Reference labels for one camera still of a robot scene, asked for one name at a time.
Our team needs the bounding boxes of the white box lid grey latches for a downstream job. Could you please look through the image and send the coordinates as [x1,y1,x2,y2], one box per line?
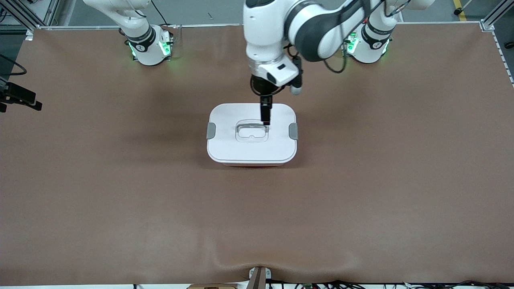
[206,103,298,164]

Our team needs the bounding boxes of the pink translucent plastic box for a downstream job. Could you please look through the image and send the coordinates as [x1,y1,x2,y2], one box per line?
[220,161,286,167]

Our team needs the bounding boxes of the brown table mat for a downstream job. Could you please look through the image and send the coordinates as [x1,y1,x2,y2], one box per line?
[0,22,514,286]

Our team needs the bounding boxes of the grey stand leg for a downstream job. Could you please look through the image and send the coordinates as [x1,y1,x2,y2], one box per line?
[454,0,474,16]

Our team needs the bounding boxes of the aluminium frame profile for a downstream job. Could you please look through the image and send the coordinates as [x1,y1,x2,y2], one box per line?
[480,0,514,33]
[0,0,77,33]

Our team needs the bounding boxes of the white table edge rail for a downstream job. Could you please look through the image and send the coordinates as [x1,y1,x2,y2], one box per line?
[34,21,482,31]

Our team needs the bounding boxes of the black right base cable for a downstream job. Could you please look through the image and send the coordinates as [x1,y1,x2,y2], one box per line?
[151,0,172,28]

